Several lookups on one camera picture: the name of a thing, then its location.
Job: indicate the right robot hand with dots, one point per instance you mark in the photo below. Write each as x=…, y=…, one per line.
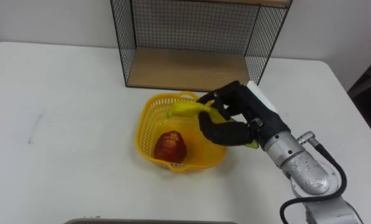
x=250, y=112

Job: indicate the yellow banana soft toy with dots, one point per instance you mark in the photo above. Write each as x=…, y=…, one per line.
x=189, y=109

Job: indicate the yellow plastic basket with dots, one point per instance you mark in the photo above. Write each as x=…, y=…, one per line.
x=200, y=149

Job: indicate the red apple soft toy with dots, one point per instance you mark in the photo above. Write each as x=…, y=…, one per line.
x=170, y=147

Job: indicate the dark furniture piece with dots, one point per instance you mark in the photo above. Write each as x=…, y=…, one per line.
x=370, y=99

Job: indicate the white table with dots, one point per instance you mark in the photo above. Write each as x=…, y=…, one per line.
x=79, y=140

